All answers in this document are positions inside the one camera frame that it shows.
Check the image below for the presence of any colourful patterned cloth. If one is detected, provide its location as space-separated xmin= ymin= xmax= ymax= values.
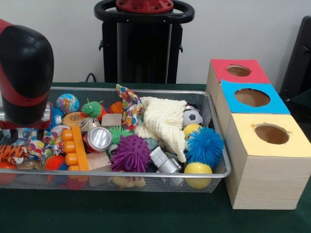
xmin=115 ymin=84 xmax=144 ymax=132

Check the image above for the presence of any dark green table cloth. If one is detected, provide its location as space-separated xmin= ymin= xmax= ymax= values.
xmin=0 ymin=82 xmax=311 ymax=233

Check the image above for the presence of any large blue spiky ball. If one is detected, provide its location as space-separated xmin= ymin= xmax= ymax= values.
xmin=185 ymin=127 xmax=225 ymax=168

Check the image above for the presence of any cream knitted cloth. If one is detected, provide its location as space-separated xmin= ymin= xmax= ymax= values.
xmin=135 ymin=97 xmax=188 ymax=163

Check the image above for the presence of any green spiky ball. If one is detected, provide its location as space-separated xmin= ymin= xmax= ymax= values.
xmin=108 ymin=126 xmax=128 ymax=146

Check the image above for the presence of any silver metal can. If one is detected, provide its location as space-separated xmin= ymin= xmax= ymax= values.
xmin=82 ymin=124 xmax=113 ymax=152

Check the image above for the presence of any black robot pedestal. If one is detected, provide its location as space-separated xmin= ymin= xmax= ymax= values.
xmin=94 ymin=0 xmax=196 ymax=84

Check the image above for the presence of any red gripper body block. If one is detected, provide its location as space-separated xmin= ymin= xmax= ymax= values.
xmin=0 ymin=118 xmax=52 ymax=131

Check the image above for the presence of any purple spiky ball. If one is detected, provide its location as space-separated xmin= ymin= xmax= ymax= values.
xmin=110 ymin=134 xmax=152 ymax=173

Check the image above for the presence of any black chair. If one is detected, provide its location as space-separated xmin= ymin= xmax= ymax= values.
xmin=281 ymin=16 xmax=311 ymax=102

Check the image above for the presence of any yellow ball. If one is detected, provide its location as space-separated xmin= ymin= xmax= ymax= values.
xmin=183 ymin=123 xmax=202 ymax=140
xmin=184 ymin=162 xmax=213 ymax=190

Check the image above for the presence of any wooden box with three holes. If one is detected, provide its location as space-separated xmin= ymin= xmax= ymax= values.
xmin=206 ymin=59 xmax=311 ymax=210

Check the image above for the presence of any orange toy building block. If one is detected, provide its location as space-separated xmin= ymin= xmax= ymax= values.
xmin=60 ymin=126 xmax=90 ymax=171

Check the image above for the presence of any multicoloured swirl ball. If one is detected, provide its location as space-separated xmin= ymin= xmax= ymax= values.
xmin=56 ymin=93 xmax=80 ymax=115

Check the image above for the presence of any shallow clear mesh bin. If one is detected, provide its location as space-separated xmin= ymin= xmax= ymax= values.
xmin=0 ymin=86 xmax=232 ymax=194

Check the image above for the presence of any small soccer ball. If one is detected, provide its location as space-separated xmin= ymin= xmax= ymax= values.
xmin=182 ymin=108 xmax=204 ymax=128

